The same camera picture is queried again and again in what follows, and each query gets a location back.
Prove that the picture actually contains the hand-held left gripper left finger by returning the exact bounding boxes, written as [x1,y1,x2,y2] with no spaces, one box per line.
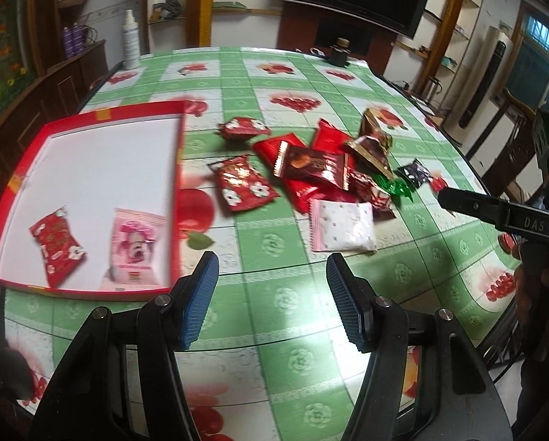
[29,252,220,441]

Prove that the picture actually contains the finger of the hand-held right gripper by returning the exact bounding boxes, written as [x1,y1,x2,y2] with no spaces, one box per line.
[437,186,549,240]

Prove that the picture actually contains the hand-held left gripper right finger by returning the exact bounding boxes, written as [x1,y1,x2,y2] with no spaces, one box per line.
[326,252,519,441]

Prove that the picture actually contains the black purple snack packet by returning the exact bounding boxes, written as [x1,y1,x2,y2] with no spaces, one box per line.
[396,158,434,189]

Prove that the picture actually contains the white dotted snack packet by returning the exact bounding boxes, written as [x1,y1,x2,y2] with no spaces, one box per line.
[309,199,377,253]

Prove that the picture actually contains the pink snack packet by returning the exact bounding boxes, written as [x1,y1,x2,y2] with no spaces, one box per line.
[101,208,169,292]

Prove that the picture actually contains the large red flower snack packet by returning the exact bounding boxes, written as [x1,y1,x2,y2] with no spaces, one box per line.
[209,154,280,212]

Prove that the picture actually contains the dark brown snack packet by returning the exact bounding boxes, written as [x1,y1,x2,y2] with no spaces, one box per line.
[273,142,351,191]

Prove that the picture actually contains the red shallow cardboard box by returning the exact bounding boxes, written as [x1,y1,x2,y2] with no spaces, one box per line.
[0,100,188,295]

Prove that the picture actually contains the person's right hand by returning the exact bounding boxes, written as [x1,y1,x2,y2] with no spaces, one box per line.
[512,262,535,320]

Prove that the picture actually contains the wooden chair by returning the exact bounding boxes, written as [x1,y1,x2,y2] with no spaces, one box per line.
[481,87,539,198]

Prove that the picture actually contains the green checked tablecloth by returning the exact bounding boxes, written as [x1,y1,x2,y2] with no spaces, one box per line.
[0,46,528,441]

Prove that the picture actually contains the green wrapped candy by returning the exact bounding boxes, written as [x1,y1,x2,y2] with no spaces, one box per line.
[378,177,415,200]

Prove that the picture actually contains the white standing air conditioner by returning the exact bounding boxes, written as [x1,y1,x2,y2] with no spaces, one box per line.
[444,25,516,157]

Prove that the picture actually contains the brown gold-edged snack packet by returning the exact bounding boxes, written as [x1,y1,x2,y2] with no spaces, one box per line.
[343,133,395,180]

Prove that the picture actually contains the gold brown snack packet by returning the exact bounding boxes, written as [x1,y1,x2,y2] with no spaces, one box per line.
[359,108,395,141]

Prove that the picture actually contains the small red flower snack packet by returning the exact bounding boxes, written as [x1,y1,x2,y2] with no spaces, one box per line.
[29,207,88,288]

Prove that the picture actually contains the short plain red snack packet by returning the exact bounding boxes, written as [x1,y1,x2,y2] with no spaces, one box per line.
[311,118,351,157]

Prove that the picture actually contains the long plain red snack packet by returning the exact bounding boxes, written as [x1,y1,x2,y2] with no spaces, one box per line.
[252,132,321,214]

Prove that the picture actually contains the crumpled red flower snack packet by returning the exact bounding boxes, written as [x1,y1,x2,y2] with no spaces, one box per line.
[217,117,272,142]

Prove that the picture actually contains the dark ink bottle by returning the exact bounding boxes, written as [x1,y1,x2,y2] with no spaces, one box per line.
[327,37,351,66]

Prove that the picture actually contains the dark wooden television cabinet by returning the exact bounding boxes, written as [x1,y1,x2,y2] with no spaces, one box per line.
[277,0,397,62]

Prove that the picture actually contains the dark wooden side cabinet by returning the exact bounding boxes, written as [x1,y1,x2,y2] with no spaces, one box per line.
[0,39,110,221]

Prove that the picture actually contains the white spray bottle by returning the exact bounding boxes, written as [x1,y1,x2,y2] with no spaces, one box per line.
[122,9,141,71]

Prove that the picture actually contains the grey bundle on shelf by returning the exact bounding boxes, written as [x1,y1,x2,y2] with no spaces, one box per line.
[152,0,183,20]

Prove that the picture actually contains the window with green frame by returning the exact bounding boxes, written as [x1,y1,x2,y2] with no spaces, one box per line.
[504,2,549,115]

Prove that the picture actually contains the wooden wall shelf unit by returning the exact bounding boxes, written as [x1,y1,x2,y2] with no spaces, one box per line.
[394,0,491,97]

